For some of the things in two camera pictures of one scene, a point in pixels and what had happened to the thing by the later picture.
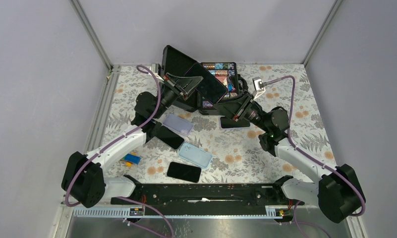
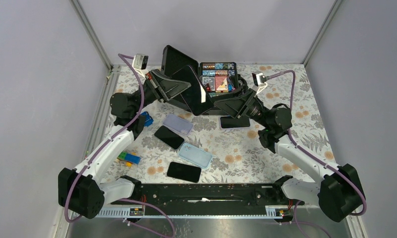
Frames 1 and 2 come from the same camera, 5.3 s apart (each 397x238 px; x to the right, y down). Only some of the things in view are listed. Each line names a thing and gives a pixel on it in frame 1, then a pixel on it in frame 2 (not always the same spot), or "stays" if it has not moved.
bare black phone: x=213 y=89 to x=195 y=96
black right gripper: x=232 y=108 stays
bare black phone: x=184 y=172 stays
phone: x=226 y=123 stays
